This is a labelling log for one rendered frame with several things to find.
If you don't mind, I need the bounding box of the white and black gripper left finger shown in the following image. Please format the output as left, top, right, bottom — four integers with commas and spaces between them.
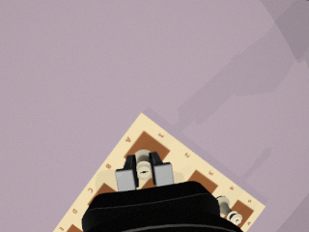
115, 155, 139, 191

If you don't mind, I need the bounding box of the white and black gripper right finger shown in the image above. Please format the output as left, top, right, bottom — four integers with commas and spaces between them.
149, 152, 174, 187

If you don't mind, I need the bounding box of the brown and cream chessboard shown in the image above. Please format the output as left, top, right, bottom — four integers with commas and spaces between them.
53, 112, 265, 232

